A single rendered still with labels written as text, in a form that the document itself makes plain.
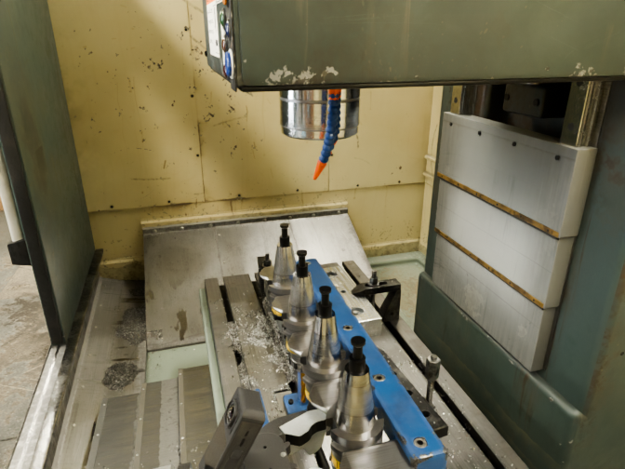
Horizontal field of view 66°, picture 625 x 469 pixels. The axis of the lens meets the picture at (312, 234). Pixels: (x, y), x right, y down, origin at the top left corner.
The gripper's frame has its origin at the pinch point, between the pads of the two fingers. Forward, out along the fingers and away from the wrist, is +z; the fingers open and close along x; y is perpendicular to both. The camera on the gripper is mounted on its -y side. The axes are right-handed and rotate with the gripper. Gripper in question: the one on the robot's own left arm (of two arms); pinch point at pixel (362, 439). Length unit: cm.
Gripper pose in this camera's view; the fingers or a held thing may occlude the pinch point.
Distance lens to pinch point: 59.0
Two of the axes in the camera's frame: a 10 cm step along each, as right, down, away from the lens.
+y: 0.3, 9.2, 4.0
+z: 9.6, -1.4, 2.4
